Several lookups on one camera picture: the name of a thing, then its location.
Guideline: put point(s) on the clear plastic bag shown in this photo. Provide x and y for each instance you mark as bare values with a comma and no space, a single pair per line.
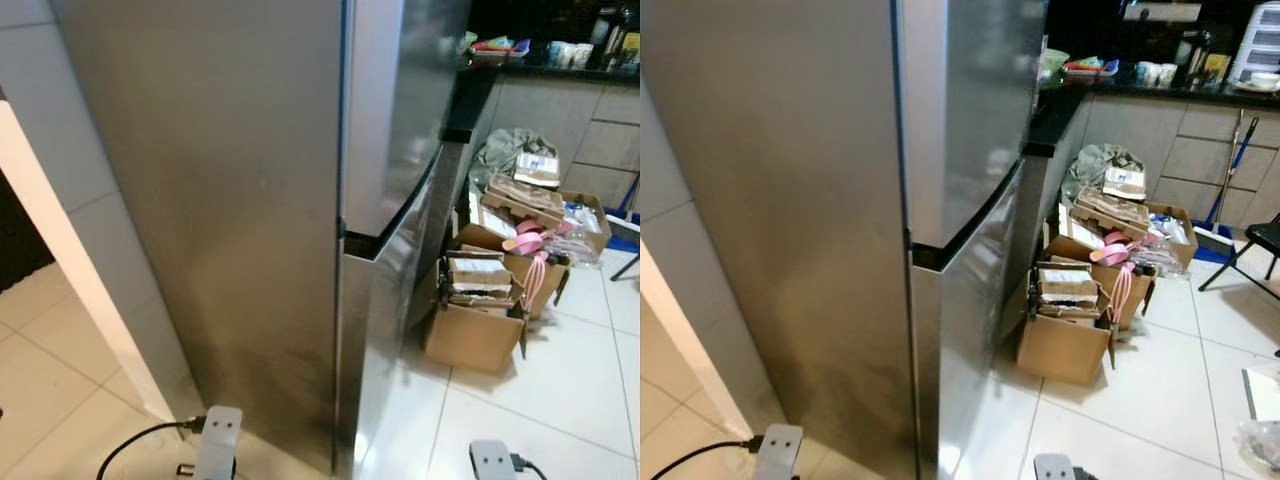
1260,445

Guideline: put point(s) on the silver two-door refrigerator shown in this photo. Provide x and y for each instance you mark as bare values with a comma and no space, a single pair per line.
230,200
780,200

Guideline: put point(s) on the white flat board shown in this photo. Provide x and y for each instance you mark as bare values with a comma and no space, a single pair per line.
1262,392

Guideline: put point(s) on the white bowl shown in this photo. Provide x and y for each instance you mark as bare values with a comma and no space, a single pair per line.
1262,81

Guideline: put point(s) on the crumpled grey green bag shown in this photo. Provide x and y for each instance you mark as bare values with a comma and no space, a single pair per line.
500,150
1090,165

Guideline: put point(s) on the grey kitchen counter cabinet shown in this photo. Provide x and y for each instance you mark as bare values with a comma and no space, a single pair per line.
560,120
1140,140

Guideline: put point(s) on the flattened cardboard sheet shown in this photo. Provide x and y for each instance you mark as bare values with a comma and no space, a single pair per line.
1115,213
525,200

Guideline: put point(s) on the small cardboard box white label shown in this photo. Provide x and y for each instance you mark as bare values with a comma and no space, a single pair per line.
1124,183
537,169

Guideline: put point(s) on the white plastic drawer unit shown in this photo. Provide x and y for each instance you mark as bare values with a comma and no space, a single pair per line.
1258,40

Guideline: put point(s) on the colourful tray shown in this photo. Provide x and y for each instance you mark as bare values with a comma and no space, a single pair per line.
500,47
1092,68

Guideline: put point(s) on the open cardboard box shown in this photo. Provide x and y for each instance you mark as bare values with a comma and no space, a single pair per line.
553,280
1140,295

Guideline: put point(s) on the large plain cardboard box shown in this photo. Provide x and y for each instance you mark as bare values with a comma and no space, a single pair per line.
1062,350
473,340

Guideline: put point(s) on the green bowl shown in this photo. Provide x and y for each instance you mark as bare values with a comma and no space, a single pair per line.
1054,63
469,43

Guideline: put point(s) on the stacked labelled cardboard parcels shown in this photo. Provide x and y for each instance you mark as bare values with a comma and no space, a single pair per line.
480,278
1067,290

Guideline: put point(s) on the black foam puzzle mat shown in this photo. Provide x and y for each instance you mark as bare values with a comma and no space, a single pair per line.
20,240

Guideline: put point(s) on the cardboard box with clear plastic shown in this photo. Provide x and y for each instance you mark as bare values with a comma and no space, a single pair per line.
588,228
1174,238

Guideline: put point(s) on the dark steel kettle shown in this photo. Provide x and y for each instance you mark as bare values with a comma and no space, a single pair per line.
607,40
1193,58

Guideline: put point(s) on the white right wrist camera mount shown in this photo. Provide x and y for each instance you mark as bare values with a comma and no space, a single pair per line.
1054,468
490,462

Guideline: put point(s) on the yellow packet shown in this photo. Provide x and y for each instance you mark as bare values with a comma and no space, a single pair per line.
631,50
1218,68

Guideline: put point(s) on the white rectangular wall fixture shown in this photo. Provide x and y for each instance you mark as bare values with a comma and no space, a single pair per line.
1162,12

